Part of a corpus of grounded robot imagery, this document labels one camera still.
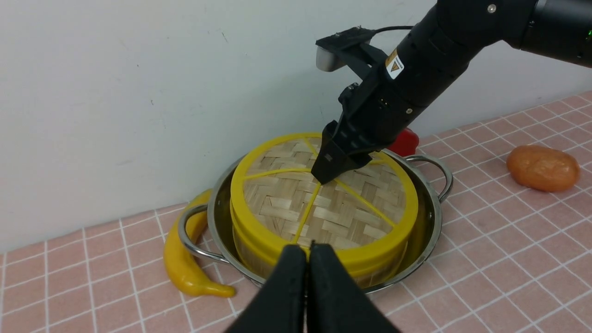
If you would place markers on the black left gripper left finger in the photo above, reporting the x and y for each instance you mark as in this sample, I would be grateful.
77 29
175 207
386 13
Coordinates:
279 305

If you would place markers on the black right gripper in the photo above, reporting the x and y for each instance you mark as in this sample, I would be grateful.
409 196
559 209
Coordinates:
434 53

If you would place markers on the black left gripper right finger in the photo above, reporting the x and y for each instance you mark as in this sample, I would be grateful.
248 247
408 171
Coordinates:
335 303

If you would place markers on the yellow-rimmed bamboo steamer basket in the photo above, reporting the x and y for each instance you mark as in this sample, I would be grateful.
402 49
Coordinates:
371 249

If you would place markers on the yellow-rimmed woven bamboo lid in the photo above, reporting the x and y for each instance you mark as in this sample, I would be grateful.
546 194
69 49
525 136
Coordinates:
275 180

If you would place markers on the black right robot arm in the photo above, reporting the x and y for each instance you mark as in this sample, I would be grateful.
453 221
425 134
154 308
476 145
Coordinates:
558 29

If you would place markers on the stainless steel pot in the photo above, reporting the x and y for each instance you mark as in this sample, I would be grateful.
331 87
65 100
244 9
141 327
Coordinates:
423 239

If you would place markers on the red bell pepper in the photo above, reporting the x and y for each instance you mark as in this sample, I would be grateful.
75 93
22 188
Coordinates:
406 143

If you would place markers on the yellow banana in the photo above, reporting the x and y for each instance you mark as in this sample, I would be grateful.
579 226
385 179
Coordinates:
183 271

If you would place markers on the orange-brown bread roll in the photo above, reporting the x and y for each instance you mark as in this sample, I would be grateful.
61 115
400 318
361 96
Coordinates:
542 168

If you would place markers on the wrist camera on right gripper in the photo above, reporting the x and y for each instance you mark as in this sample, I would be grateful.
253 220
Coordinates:
350 48

